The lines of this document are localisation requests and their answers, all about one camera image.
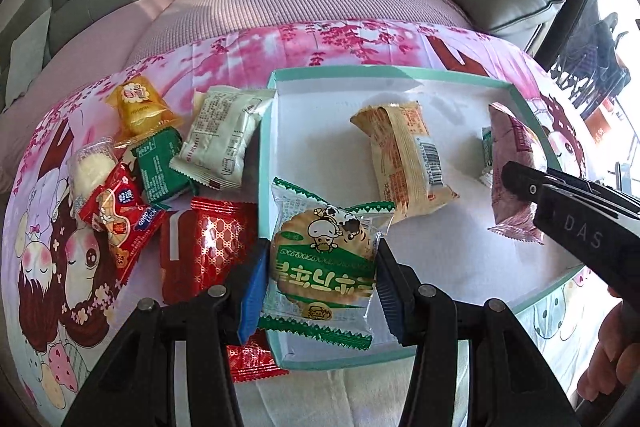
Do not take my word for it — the pink sofa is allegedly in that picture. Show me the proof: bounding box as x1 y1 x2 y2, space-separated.
0 0 481 158

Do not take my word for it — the red cartoon snack packet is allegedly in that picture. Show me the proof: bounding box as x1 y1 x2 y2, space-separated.
80 162 166 284

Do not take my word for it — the yellow cake packet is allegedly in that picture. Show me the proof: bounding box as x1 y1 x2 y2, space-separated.
105 77 183 146

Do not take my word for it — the black metal rack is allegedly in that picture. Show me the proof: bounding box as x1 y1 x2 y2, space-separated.
550 12 633 108

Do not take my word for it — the person's right hand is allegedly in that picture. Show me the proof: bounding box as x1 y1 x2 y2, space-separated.
590 284 640 403

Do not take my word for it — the small green snack packet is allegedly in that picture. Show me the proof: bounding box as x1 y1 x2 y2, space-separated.
131 127 197 205

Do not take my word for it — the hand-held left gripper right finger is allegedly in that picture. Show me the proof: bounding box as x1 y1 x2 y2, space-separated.
375 239 581 427

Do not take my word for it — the beige snack packet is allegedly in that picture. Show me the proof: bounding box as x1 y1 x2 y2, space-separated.
350 101 460 225

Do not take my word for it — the cream snack packet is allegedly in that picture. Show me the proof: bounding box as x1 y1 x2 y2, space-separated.
170 86 276 192

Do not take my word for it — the red packet with white stripe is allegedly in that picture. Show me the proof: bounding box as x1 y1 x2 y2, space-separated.
160 209 196 308

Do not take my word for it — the pale grey cushion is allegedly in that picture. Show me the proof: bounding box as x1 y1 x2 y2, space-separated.
5 19 53 108

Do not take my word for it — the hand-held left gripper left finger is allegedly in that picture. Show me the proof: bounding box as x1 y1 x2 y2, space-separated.
62 238 273 427

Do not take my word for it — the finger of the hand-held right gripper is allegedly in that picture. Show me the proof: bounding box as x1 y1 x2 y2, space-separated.
501 160 640 219

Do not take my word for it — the red gold patterned packet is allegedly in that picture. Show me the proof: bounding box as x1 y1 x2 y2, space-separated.
187 196 260 303

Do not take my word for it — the clear packet with white cake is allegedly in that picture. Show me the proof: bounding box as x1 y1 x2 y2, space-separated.
67 137 118 218

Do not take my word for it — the teal cardboard box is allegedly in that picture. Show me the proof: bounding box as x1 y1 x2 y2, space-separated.
257 67 601 370

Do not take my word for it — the white and green packet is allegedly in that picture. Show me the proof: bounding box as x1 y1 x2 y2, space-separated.
480 126 501 188

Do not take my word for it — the pink printed blanket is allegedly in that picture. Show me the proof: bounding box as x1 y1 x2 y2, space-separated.
0 21 626 427

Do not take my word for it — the green cracker packet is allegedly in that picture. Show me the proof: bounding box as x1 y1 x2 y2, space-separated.
259 177 397 350

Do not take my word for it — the purple snack packet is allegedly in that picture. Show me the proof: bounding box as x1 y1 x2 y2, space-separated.
487 102 551 247

